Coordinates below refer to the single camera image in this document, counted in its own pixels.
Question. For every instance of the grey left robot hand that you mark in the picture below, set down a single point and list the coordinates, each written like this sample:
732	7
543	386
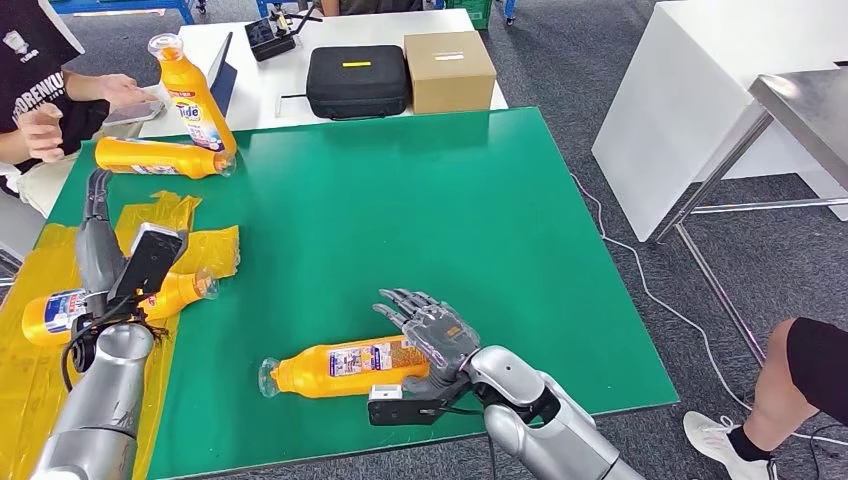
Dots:
99	258

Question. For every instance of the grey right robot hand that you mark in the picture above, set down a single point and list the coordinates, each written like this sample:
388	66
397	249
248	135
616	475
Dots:
440	338

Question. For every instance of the orange detergent bottle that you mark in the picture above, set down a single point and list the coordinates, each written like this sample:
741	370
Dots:
318	374
195	109
159	159
46	321

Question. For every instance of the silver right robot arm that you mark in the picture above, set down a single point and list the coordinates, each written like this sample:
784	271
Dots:
543	424

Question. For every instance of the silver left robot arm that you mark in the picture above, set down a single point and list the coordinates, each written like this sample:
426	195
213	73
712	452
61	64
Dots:
99	404

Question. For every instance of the yellow plastic sheet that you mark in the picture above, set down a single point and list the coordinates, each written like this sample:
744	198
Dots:
40	397

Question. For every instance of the seated person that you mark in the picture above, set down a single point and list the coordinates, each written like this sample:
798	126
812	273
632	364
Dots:
33	86

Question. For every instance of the tablet in blue folio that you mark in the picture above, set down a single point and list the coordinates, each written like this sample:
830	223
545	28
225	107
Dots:
225	83

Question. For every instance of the white desk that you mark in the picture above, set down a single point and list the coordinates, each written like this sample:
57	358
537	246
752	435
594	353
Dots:
278	83

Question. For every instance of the brown cardboard box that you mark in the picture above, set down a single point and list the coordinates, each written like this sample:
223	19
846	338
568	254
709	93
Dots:
450	76

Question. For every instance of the black carrying case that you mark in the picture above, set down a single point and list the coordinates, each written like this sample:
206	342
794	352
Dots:
358	83

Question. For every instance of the black remote controller with antennas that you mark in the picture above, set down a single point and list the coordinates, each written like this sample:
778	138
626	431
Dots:
265	40

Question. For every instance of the green plastic crate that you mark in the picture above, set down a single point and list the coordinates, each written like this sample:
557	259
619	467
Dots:
470	12

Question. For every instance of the white block table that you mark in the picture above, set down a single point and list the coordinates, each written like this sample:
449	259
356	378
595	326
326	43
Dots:
676	99

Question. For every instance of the person behind white desk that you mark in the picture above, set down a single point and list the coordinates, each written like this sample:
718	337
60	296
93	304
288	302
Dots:
378	5

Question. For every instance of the person with white shoe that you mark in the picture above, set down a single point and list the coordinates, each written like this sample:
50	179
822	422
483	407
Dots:
775	391

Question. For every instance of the stainless steel table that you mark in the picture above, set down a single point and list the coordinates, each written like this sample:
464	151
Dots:
808	106

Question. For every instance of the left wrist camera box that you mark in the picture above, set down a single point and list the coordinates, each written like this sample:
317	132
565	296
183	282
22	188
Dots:
149	258

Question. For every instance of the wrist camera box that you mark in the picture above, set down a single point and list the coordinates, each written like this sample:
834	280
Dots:
404	407
149	258

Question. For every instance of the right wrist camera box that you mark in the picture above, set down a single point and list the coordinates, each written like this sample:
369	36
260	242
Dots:
404	407

